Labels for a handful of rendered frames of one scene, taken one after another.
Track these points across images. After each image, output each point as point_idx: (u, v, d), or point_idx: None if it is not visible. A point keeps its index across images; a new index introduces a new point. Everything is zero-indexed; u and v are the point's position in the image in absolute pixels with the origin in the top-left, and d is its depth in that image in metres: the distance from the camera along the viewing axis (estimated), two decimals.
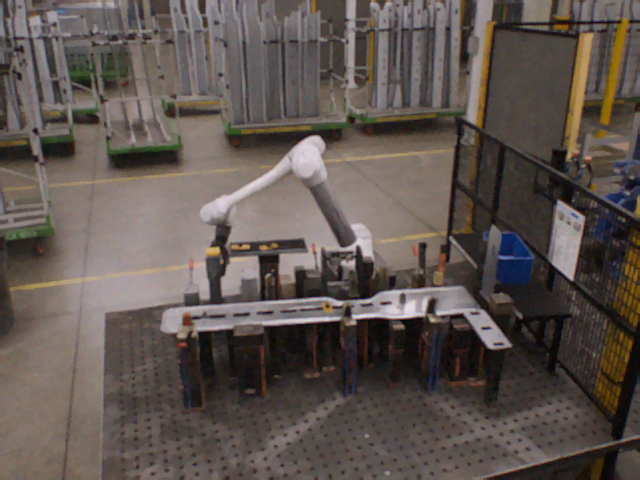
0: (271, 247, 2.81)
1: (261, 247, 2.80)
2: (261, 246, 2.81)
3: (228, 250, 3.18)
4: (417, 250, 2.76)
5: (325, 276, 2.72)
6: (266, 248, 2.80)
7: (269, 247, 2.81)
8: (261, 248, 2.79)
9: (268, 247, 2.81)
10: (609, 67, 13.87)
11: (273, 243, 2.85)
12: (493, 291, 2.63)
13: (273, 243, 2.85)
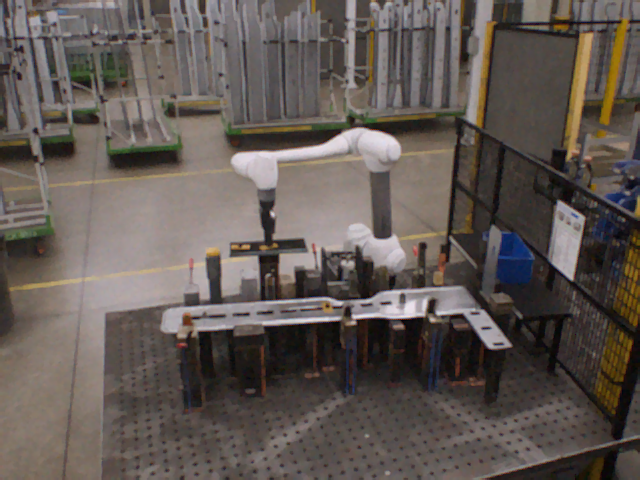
0: (271, 247, 2.81)
1: (261, 247, 2.81)
2: (261, 246, 2.81)
3: (260, 213, 2.80)
4: (417, 250, 2.76)
5: (325, 276, 2.72)
6: (266, 248, 2.80)
7: (269, 247, 2.81)
8: (261, 248, 2.80)
9: (268, 247, 2.81)
10: (609, 67, 13.87)
11: (273, 243, 2.85)
12: (493, 291, 2.63)
13: (273, 243, 2.85)
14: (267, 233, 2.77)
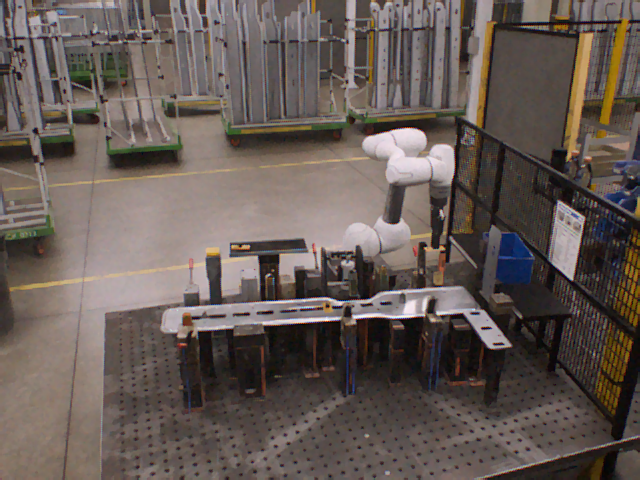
0: (437, 250, 2.57)
1: (426, 248, 2.58)
2: (426, 247, 2.59)
3: (431, 211, 2.57)
4: (417, 250, 2.76)
5: (325, 276, 2.72)
6: (431, 250, 2.57)
7: (435, 249, 2.57)
8: (425, 249, 2.57)
9: (433, 249, 2.57)
10: (609, 67, 13.87)
11: (441, 246, 2.60)
12: (493, 291, 2.63)
13: (441, 246, 2.60)
14: (434, 233, 2.53)
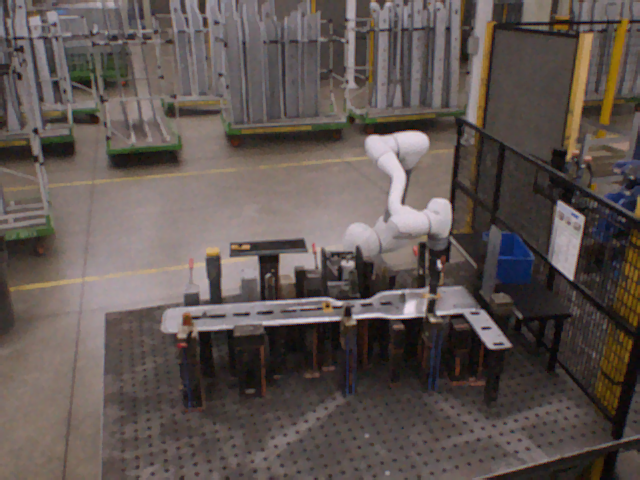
0: (435, 297, 2.66)
1: (424, 295, 2.67)
2: (424, 294, 2.68)
3: (429, 260, 2.66)
4: (417, 250, 2.76)
5: (325, 276, 2.72)
6: None
7: None
8: (423, 296, 2.67)
9: None
10: (609, 67, 13.87)
11: (438, 293, 2.70)
12: (493, 291, 2.63)
13: (438, 293, 2.69)
14: (431, 282, 2.62)
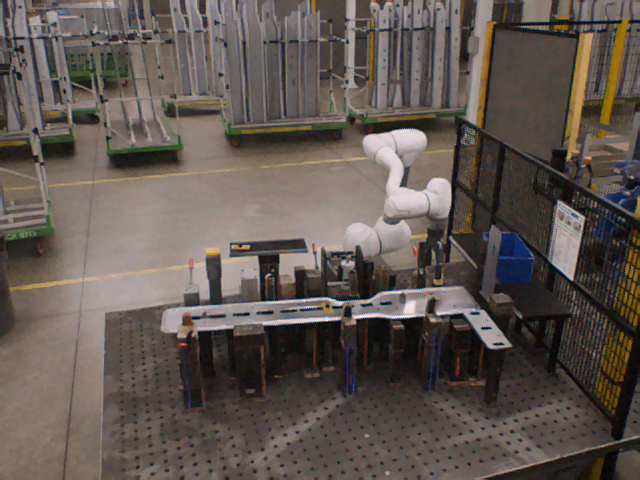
0: None
1: (424, 293, 2.67)
2: (424, 292, 2.68)
3: (428, 236, 2.63)
4: (417, 250, 2.76)
5: (325, 276, 2.72)
6: (429, 296, 2.65)
7: None
8: (423, 294, 2.66)
9: None
10: (609, 67, 13.87)
11: (436, 296, 2.70)
12: (493, 291, 2.63)
13: (436, 296, 2.70)
14: (436, 265, 2.53)
